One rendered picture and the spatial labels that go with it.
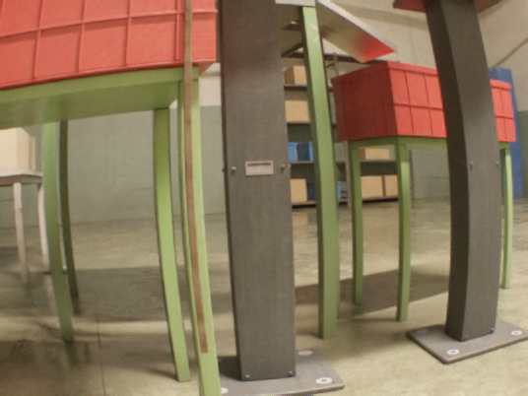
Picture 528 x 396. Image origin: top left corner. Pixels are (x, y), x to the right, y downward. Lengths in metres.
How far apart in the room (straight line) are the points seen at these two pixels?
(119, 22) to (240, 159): 0.43
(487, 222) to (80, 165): 5.83
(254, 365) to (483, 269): 0.59
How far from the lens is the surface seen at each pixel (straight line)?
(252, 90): 1.09
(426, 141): 1.59
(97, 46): 0.81
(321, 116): 1.43
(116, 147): 6.67
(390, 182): 7.29
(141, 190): 6.68
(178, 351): 1.18
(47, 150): 1.49
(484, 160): 1.26
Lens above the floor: 0.45
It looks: 3 degrees down
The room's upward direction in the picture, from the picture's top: 3 degrees counter-clockwise
